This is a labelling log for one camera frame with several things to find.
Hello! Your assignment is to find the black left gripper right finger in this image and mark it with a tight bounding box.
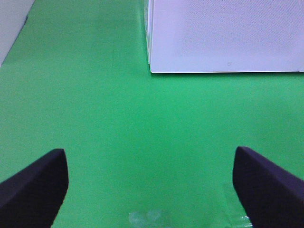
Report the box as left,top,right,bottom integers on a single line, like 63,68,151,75
232,146,304,228

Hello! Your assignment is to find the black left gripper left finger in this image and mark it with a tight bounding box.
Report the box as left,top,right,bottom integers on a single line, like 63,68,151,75
0,149,69,228

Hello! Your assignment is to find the white microwave door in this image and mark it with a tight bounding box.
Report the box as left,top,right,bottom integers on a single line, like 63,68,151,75
143,0,304,73

